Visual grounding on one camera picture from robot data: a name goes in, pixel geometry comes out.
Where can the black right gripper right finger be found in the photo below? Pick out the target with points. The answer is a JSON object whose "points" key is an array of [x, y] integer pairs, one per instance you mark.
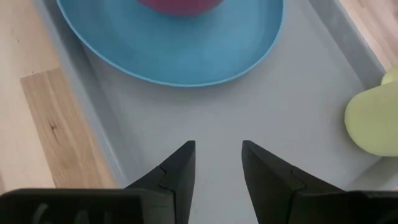
{"points": [[270, 186]]}

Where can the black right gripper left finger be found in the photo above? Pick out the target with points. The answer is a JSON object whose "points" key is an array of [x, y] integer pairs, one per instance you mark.
{"points": [[174, 189]]}

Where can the yellow plastic mug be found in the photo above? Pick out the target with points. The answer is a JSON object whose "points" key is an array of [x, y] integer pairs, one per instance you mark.
{"points": [[373, 124]]}

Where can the blue plastic plate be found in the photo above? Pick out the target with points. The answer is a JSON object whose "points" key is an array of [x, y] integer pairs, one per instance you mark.
{"points": [[174, 46]]}

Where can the magenta plastic bowl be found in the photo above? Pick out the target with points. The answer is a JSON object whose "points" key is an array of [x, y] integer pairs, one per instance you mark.
{"points": [[180, 6]]}

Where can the grey plastic tray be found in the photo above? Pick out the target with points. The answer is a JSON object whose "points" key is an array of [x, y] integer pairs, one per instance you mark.
{"points": [[248, 115]]}

